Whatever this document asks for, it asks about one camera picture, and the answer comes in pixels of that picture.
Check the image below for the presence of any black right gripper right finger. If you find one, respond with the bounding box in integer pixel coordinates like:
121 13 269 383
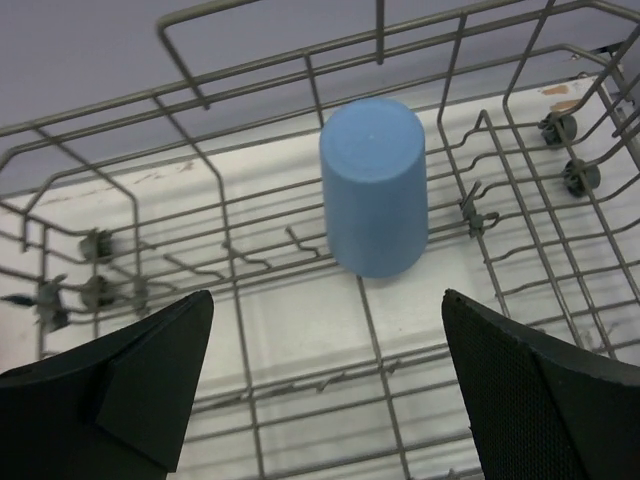
442 289 639 479

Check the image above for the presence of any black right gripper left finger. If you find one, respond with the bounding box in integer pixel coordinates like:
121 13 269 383
1 290 214 479

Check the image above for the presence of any grey wire dish rack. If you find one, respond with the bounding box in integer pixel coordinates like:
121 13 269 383
1 1 639 479

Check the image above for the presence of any blue tall tumbler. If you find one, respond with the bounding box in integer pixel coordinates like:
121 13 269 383
319 98 429 278

